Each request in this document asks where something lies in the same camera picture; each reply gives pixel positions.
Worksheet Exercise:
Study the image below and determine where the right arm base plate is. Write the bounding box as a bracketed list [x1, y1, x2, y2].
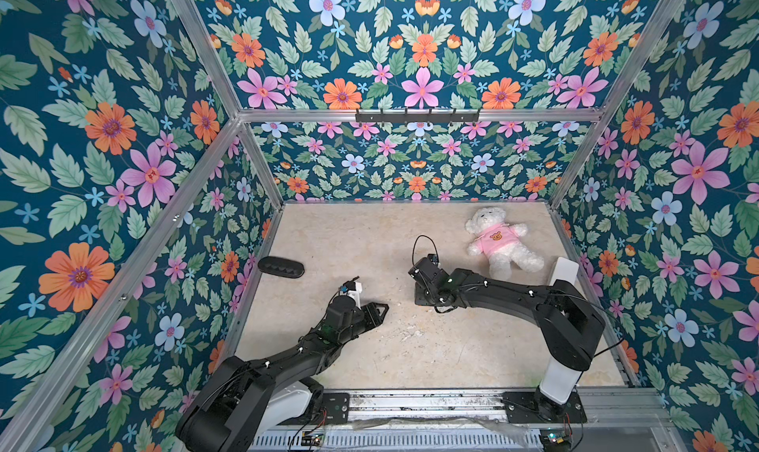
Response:
[501, 389, 587, 424]

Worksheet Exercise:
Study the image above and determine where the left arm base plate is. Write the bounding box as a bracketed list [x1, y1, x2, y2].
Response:
[283, 393, 351, 426]

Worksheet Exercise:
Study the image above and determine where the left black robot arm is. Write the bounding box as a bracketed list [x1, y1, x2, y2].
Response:
[175, 295, 389, 451]

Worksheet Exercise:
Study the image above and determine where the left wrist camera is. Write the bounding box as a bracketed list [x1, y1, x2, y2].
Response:
[340, 276, 363, 307]

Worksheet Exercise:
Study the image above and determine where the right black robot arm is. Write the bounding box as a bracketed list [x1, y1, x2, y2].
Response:
[408, 254, 606, 407]

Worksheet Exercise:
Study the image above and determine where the black oval case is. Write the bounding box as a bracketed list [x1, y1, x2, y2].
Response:
[257, 255, 306, 279]

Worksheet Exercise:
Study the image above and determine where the black hook rail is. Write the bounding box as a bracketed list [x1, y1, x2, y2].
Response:
[354, 109, 480, 125]

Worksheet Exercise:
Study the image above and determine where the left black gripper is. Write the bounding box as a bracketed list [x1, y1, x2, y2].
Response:
[334, 302, 389, 346]

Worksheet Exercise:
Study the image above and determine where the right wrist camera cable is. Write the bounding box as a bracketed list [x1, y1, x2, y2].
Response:
[411, 233, 441, 266]

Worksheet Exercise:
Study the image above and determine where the white teddy bear pink shirt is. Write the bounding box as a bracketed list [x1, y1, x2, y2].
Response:
[464, 207, 545, 281]

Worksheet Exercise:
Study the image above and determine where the white rectangular box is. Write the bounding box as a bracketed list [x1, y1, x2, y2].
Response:
[549, 257, 579, 286]

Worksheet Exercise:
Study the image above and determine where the aluminium front rail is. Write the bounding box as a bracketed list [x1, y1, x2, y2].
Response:
[251, 387, 687, 451]

